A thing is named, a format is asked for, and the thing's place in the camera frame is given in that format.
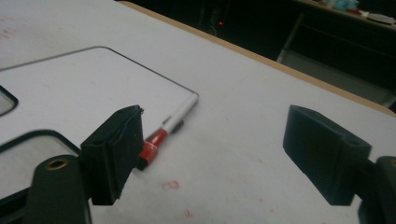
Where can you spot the wooden table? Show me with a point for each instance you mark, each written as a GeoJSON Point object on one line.
{"type": "Point", "coordinates": [249, 53]}

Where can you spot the white marker with red cap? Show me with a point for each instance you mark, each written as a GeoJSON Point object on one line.
{"type": "Point", "coordinates": [155, 140]}

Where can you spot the black device with red light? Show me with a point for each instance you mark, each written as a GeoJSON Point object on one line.
{"type": "Point", "coordinates": [218, 21]}

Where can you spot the white metal desk frame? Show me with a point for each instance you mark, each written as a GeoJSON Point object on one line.
{"type": "Point", "coordinates": [290, 39]}

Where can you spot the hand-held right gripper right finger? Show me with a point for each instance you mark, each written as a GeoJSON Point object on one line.
{"type": "Point", "coordinates": [323, 152]}

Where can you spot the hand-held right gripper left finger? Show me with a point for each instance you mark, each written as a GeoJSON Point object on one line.
{"type": "Point", "coordinates": [115, 155]}

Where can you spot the teal fluffy object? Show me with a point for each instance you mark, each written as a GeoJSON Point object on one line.
{"type": "Point", "coordinates": [342, 3]}

